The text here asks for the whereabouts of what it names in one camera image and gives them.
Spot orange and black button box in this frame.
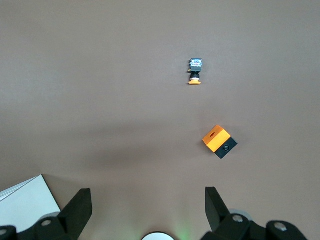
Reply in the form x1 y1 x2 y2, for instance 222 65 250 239
201 124 239 160

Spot brown table cover sheet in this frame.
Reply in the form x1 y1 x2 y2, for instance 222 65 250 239
0 0 320 240

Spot orange capped push button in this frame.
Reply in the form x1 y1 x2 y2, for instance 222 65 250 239
186 57 204 86

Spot white drawer cabinet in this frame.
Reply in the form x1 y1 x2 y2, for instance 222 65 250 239
0 174 62 234

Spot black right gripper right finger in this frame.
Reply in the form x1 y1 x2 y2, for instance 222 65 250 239
202 186 308 240

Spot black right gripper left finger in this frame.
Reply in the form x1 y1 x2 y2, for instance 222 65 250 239
0 188 93 240

